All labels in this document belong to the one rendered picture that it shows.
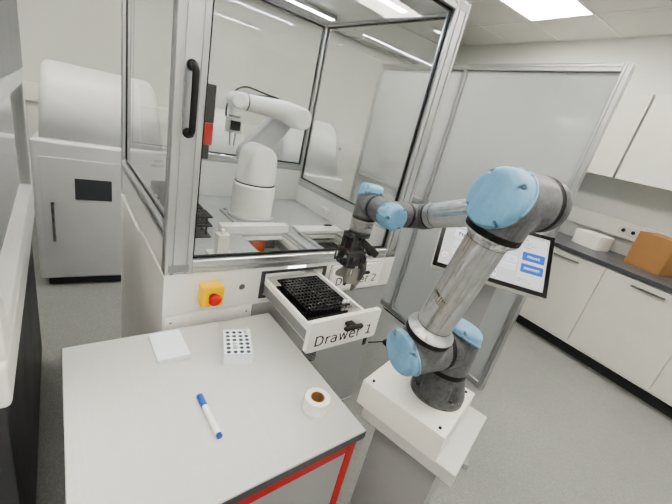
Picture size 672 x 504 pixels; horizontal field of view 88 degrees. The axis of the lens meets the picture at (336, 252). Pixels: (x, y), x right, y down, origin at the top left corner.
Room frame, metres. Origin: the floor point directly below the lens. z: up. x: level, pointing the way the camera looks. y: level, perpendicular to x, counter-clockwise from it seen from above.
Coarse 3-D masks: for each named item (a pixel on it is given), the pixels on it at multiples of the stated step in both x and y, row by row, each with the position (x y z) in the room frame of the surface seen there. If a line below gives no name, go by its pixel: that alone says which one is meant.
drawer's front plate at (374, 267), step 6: (372, 264) 1.46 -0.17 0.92; (378, 264) 1.48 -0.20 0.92; (366, 270) 1.44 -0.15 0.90; (372, 270) 1.47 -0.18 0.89; (378, 270) 1.49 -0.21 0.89; (330, 276) 1.32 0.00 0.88; (336, 276) 1.33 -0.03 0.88; (372, 276) 1.47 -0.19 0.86; (378, 276) 1.50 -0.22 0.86; (342, 282) 1.36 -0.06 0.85; (360, 282) 1.43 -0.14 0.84; (366, 282) 1.45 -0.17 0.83; (372, 282) 1.48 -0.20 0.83; (342, 288) 1.36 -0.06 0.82
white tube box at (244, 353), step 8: (224, 336) 0.89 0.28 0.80; (232, 336) 0.91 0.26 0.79; (240, 336) 0.92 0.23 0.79; (248, 336) 0.92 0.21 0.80; (224, 344) 0.85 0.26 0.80; (232, 344) 0.86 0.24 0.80; (240, 344) 0.88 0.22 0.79; (248, 344) 0.89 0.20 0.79; (224, 352) 0.82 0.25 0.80; (232, 352) 0.83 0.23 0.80; (240, 352) 0.84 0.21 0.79; (248, 352) 0.86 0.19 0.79; (224, 360) 0.81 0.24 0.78; (232, 360) 0.82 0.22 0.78; (240, 360) 0.83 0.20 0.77; (248, 360) 0.84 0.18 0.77
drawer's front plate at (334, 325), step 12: (360, 312) 1.00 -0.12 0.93; (372, 312) 1.03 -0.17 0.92; (312, 324) 0.87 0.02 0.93; (324, 324) 0.90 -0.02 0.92; (336, 324) 0.93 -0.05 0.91; (372, 324) 1.04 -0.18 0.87; (312, 336) 0.88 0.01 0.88; (324, 336) 0.91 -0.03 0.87; (348, 336) 0.97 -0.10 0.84; (360, 336) 1.01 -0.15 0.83; (312, 348) 0.88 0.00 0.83; (324, 348) 0.91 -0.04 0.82
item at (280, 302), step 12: (276, 276) 1.18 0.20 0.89; (288, 276) 1.21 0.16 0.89; (300, 276) 1.25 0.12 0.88; (324, 276) 1.28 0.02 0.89; (264, 288) 1.13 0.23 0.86; (276, 288) 1.09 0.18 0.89; (336, 288) 1.20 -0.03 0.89; (276, 300) 1.06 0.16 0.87; (288, 312) 0.99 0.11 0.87; (348, 312) 1.13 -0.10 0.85; (300, 324) 0.93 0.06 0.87; (300, 336) 0.93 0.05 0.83
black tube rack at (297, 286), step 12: (312, 276) 1.24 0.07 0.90; (288, 288) 1.10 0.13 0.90; (300, 288) 1.12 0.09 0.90; (312, 288) 1.14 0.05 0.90; (324, 288) 1.16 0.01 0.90; (288, 300) 1.07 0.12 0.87; (300, 300) 1.04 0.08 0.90; (312, 300) 1.05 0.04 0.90; (324, 300) 1.08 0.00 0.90; (336, 300) 1.09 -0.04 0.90; (300, 312) 1.01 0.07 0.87; (312, 312) 1.03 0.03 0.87; (324, 312) 1.04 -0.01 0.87; (336, 312) 1.06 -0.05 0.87
